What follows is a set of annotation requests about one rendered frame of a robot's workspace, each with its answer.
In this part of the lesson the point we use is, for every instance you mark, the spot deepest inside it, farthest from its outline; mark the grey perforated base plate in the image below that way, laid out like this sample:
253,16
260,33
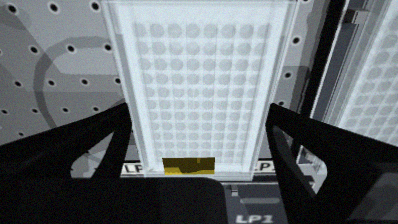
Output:
57,66

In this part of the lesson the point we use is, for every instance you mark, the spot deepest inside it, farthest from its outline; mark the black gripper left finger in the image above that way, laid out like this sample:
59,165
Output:
50,154

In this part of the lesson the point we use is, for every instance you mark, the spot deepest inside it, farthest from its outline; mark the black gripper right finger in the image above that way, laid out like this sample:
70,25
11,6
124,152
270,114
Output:
362,172

